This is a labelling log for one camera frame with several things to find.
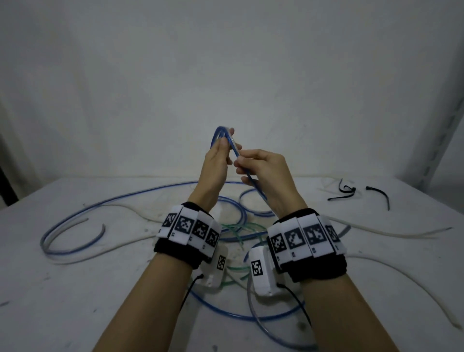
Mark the person's right hand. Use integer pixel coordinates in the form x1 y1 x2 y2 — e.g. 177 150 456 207
233 148 309 222

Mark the person's left hand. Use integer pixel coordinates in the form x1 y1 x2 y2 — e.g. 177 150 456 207
188 127 243 215

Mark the white zip tie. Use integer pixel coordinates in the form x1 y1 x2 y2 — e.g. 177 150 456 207
317 177 363 196

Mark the green tube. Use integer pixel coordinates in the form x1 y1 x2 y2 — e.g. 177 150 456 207
217 224 269 287

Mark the long black cable tie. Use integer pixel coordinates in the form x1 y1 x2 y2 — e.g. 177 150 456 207
365 186 391 211

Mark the white tube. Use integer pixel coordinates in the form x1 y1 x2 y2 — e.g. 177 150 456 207
42 217 89 254
54 203 463 331

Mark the person's right forearm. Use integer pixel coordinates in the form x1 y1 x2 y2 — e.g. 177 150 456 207
299 274 399 352

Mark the person's left forearm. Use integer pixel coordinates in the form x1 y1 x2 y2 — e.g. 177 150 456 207
92 255 195 352

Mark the left black marker wristband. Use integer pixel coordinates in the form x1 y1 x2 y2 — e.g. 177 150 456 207
153 202 222 271

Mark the black marker wristband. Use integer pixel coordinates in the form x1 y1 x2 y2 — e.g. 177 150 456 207
153 202 222 271
267 208 349 283

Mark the right black marker wristband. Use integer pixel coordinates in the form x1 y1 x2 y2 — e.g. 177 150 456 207
267 208 349 283

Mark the white perforated shelf upright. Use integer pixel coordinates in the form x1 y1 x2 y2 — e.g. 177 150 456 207
398 94 464 189

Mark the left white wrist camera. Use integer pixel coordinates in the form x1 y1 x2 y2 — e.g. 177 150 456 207
199 245 229 289

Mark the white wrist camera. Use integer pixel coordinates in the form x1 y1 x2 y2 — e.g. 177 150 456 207
199 245 229 289
249 246 287 299

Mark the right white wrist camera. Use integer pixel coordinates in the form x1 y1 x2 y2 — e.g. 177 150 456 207
249 246 287 299

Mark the left black camera cord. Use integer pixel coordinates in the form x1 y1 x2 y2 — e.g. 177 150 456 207
180 274 204 312

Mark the black camera cord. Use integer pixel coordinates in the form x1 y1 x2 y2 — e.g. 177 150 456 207
180 274 204 312
277 283 312 327

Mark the right black camera cord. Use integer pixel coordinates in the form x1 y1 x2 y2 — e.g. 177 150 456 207
277 283 312 327

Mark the black metal frame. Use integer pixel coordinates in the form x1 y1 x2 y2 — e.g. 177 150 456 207
0 159 19 207

